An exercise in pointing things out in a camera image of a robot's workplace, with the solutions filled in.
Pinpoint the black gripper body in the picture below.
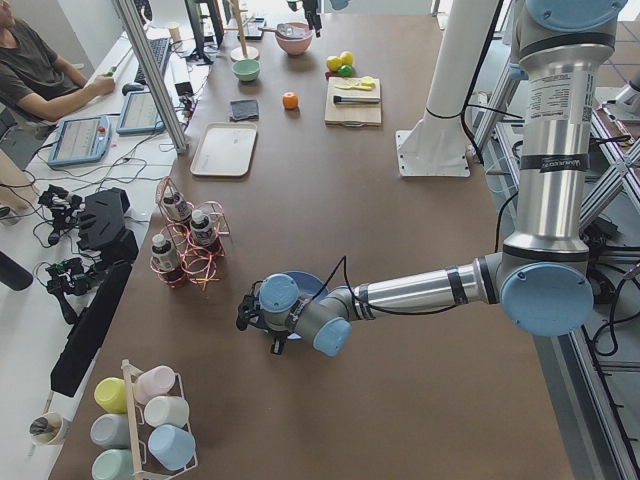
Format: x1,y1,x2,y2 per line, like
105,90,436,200
302,0,319,15
266,327,293,343

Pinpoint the blue plate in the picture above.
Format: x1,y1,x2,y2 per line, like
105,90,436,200
258,271,331,343

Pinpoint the orange fruit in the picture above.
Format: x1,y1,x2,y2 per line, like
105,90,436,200
282,91,299,111

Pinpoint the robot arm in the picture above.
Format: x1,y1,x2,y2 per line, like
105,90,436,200
236,1,623,356

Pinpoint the pink bowl with ice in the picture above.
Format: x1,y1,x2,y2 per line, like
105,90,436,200
275,22,315,56

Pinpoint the metal ice scoop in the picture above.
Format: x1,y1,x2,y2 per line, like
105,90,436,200
259,23,308,40

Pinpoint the yellow lemon outer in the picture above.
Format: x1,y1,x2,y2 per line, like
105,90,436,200
326,56,343,72

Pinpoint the yellow lemon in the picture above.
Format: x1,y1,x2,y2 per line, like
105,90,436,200
340,51,354,66
326,56,343,72

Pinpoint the yellow lemon inner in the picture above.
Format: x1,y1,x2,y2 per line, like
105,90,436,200
340,51,354,66

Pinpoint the green lime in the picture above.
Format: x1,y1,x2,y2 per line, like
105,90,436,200
337,64,353,78

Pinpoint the yellow plastic knife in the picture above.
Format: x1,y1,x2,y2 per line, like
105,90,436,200
334,83,375,91

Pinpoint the lemon slice inner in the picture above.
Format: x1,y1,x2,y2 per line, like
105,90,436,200
344,78,360,88

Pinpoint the wooden cup stand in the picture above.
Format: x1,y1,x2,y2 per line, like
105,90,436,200
226,0,260,62

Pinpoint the steel muddler black tip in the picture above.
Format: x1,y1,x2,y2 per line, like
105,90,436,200
332,95,381,105

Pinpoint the green bowl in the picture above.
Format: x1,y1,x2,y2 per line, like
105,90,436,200
232,59,261,82

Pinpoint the wooden cutting board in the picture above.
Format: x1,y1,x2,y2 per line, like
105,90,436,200
324,77,382,127

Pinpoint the grey folded cloth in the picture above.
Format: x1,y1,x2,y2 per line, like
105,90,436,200
229,99,259,122

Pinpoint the pink cup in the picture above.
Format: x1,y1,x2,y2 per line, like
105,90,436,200
133,365,176,405

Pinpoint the tea bottle two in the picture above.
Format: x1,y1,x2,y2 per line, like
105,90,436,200
191,209,216,247

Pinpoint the white cup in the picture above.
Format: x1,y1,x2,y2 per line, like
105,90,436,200
144,396,190,428

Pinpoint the tea bottle three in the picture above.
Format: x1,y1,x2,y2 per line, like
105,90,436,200
152,233,181,273

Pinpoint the blue cup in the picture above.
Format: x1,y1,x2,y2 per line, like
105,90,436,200
147,424,196,471

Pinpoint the black keyboard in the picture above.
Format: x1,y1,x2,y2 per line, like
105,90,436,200
134,37,171,85

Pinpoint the cream rabbit tray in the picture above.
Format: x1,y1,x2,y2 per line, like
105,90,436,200
190,122,257,178

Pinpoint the tea bottle one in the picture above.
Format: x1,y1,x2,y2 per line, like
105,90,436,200
162,191,191,222

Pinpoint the yellow cup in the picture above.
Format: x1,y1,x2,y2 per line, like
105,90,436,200
94,377,127,414

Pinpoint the grey cup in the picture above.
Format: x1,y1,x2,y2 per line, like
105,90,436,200
90,413,130,449

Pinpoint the teach pendant far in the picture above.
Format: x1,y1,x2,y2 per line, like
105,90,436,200
116,90,165,136

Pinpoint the teach pendant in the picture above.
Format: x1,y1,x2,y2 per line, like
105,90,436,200
47,115,111,167
116,90,165,136

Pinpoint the green cup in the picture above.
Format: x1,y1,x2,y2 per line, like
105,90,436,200
91,449,134,480

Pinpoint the teach pendant near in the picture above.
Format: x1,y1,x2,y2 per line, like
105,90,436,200
47,115,111,167

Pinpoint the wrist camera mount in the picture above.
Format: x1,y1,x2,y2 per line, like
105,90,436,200
236,294,264,331

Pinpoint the copper wire bottle rack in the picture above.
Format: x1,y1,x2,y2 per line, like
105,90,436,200
149,176,230,290

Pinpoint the white wire cup rack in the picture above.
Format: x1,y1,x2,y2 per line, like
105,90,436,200
121,359,199,480

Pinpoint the aluminium frame post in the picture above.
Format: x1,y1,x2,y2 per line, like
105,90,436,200
114,0,188,155

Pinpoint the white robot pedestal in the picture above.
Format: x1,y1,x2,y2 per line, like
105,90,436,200
396,0,502,178

